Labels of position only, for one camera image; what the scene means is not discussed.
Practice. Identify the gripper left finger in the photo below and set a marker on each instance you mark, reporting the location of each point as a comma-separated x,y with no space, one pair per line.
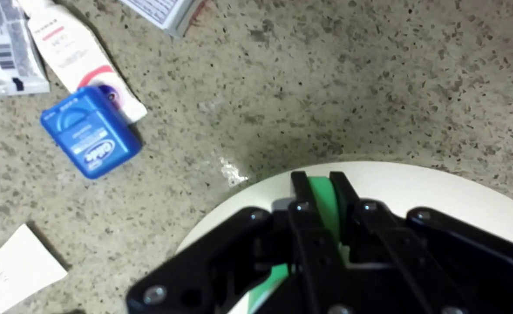
221,253

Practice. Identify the blue dental floss box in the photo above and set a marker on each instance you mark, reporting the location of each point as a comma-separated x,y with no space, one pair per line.
91,133

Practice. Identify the white carton with red print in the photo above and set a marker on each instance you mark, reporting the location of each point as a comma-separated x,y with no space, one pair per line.
75,54

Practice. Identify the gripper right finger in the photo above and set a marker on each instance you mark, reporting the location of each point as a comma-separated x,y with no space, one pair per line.
435,253

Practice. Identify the white printed box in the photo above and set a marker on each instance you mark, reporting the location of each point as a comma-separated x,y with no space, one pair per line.
164,11

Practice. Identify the white paper sheet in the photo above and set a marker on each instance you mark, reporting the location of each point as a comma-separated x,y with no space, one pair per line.
14,272

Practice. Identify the silver packet with barcode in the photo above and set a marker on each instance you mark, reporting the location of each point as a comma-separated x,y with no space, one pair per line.
10,52

